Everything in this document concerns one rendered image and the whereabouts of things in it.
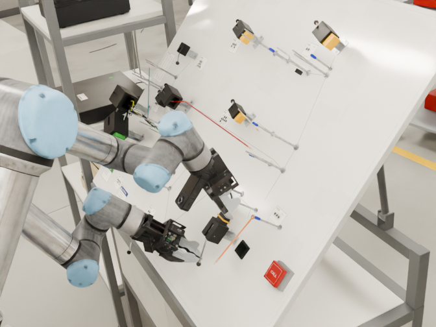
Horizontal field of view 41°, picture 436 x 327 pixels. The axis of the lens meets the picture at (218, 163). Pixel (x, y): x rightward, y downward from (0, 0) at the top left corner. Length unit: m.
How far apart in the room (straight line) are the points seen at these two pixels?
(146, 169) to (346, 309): 0.80
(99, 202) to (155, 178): 0.26
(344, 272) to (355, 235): 1.49
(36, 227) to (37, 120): 0.48
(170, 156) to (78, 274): 0.37
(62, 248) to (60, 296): 1.82
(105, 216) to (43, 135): 0.58
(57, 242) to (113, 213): 0.18
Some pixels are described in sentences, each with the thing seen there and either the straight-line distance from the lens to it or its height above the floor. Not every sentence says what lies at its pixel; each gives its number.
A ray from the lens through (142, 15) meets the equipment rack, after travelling 2.38.
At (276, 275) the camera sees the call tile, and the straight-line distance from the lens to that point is 1.48.
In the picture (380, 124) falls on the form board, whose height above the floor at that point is 1.42.
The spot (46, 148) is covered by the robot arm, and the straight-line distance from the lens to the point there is 1.03.
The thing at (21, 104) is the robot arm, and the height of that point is 1.70.
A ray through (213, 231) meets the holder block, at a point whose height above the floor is 1.13.
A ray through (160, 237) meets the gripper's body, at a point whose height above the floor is 1.14.
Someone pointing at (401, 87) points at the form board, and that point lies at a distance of 1.48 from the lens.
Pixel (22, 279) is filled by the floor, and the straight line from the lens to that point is 3.49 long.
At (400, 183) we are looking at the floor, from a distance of 3.92.
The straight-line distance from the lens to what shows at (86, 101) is 2.53.
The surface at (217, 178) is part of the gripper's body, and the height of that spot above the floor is 1.29.
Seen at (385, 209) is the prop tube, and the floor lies 1.07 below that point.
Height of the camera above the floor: 2.07
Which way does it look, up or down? 30 degrees down
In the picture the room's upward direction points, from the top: 6 degrees counter-clockwise
